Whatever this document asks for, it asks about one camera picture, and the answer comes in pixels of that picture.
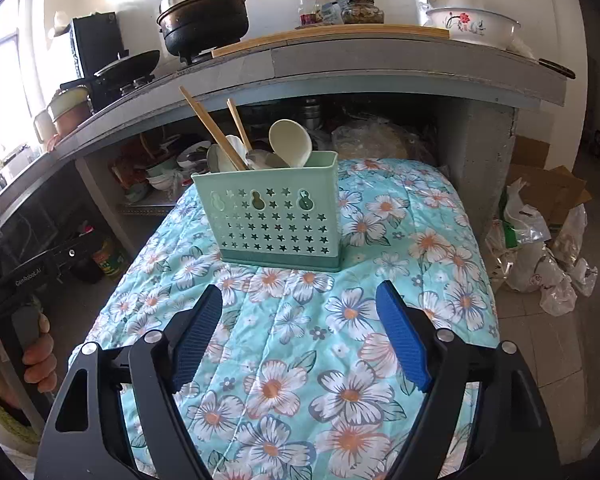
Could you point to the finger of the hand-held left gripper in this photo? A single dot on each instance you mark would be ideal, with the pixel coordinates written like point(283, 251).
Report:
point(70, 254)

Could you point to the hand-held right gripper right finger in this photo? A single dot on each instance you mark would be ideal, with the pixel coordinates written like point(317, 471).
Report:
point(402, 340)

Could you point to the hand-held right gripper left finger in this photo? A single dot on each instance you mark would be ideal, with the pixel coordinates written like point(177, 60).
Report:
point(197, 340)

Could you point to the green plastic utensil holder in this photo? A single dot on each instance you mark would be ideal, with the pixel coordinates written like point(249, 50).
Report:
point(270, 220)

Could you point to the metal spoon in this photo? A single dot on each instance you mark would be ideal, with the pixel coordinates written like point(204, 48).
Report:
point(214, 159)
point(259, 160)

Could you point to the wooden chopstick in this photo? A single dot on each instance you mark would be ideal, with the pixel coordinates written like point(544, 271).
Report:
point(213, 119)
point(241, 122)
point(236, 122)
point(205, 119)

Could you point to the white plastic spoon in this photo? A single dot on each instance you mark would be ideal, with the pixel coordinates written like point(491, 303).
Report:
point(234, 152)

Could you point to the person's left hand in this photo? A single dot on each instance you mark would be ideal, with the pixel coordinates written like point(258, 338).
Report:
point(39, 360)

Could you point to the yellow oil jug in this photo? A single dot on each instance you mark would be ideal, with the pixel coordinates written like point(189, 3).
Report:
point(109, 259)

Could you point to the metal shelf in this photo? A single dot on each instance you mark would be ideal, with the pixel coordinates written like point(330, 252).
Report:
point(147, 207)

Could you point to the floral quilted blanket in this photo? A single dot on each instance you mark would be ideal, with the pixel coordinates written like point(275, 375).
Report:
point(305, 310)

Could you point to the pile of bowls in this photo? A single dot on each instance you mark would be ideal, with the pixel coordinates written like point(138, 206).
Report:
point(167, 175)

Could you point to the cream kettle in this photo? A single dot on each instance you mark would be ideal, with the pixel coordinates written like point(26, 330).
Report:
point(43, 127)

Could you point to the brown cooking pot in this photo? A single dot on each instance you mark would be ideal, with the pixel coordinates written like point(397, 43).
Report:
point(72, 110)

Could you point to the pile of plastic bags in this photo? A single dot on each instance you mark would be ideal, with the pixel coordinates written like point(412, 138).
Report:
point(535, 265)

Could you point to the window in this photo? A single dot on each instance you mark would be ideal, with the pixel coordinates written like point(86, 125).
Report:
point(0, 100)

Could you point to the black gas stove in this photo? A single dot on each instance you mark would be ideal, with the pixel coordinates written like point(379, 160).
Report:
point(145, 85)

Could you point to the black wok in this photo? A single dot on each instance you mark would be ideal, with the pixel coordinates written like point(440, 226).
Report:
point(125, 65)

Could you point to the plastic bag of food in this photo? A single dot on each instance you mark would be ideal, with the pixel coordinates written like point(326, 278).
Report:
point(375, 142)

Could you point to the cardboard box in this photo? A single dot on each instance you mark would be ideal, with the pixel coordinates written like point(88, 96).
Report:
point(555, 195)

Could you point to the black splash panel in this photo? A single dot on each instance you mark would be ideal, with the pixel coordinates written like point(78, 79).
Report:
point(97, 42)

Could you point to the cream plastic spoon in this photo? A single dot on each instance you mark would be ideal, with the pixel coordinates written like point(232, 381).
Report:
point(291, 142)

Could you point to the stacked steel containers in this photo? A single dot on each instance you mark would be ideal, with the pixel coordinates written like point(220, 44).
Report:
point(311, 112)

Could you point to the black cooking pot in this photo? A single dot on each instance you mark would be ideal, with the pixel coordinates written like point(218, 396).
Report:
point(205, 27)

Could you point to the grey concrete counter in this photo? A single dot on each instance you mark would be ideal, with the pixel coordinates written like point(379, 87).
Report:
point(380, 75)

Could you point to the wooden cutting board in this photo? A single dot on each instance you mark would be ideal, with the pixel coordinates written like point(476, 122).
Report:
point(330, 37)

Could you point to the dark kitchen knife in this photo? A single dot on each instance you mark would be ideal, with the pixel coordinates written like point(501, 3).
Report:
point(557, 68)

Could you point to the floral enamel basin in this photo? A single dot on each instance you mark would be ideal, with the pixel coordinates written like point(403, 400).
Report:
point(472, 27)

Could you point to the glass pickle jar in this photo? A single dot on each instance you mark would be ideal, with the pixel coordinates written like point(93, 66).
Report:
point(362, 12)

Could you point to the blue white packet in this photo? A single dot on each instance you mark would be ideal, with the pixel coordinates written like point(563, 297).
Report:
point(332, 12)

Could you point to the red label glass bottle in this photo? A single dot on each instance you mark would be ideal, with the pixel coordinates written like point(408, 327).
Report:
point(304, 10)

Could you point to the yellow cap bottle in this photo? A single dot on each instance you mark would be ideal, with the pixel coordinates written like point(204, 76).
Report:
point(320, 5)

